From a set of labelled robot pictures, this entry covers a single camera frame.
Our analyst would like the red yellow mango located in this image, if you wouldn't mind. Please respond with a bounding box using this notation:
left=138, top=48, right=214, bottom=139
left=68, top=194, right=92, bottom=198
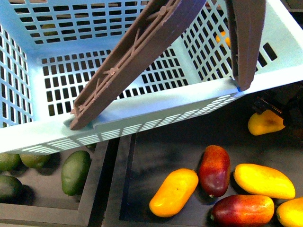
left=211, top=195, right=275, bottom=227

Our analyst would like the green mango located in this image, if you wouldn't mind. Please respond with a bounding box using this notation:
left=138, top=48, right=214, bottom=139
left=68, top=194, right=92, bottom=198
left=61, top=150, right=91, bottom=196

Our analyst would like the yellow orange mango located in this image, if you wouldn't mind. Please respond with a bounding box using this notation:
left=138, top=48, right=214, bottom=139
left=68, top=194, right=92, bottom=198
left=149, top=168, right=198, bottom=218

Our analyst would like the light blue plastic basket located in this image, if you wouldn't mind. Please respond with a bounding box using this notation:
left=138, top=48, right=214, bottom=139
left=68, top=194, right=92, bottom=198
left=0, top=0, right=303, bottom=154

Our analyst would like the brown basket handle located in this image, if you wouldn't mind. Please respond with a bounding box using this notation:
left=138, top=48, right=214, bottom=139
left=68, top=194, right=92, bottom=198
left=70, top=0, right=266, bottom=130

